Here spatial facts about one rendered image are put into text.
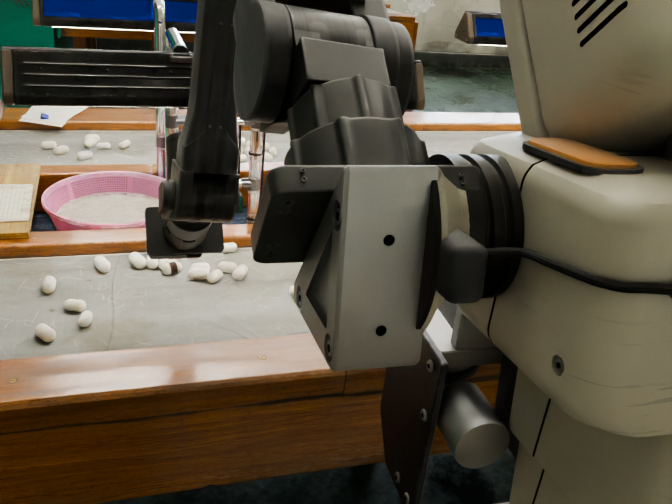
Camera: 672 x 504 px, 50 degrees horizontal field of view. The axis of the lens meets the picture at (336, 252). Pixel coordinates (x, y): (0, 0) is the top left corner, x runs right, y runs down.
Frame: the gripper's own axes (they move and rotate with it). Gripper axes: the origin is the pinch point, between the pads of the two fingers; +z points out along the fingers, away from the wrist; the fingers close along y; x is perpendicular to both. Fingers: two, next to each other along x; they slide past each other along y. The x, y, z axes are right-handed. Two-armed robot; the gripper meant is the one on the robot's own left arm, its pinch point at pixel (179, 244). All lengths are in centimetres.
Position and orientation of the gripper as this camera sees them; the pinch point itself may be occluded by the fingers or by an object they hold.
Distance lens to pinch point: 107.4
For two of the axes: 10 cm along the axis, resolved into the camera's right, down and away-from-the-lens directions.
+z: -2.8, 2.1, 9.4
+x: 1.0, 9.8, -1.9
